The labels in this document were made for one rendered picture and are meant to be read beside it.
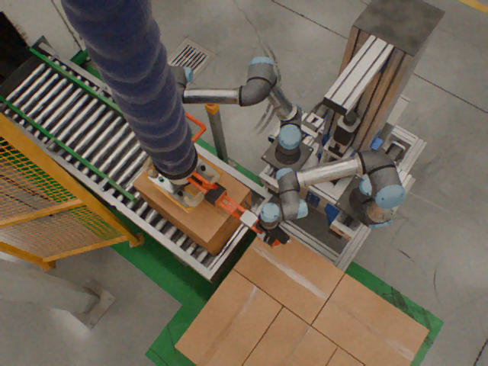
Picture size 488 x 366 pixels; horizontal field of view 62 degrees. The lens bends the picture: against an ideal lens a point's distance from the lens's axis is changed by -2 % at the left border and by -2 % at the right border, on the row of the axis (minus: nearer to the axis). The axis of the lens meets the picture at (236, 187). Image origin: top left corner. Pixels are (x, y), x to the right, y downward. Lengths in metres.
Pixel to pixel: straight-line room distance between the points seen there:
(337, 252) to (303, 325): 0.69
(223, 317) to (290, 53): 2.55
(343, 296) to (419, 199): 1.26
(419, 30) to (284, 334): 1.83
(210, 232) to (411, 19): 1.45
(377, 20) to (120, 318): 2.69
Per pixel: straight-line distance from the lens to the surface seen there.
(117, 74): 1.33
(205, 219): 2.37
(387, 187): 1.71
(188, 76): 2.06
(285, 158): 2.33
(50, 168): 2.12
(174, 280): 3.30
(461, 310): 3.53
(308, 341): 2.67
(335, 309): 2.70
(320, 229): 3.13
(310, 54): 4.13
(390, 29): 1.64
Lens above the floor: 3.20
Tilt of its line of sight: 69 degrees down
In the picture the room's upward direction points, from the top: 9 degrees counter-clockwise
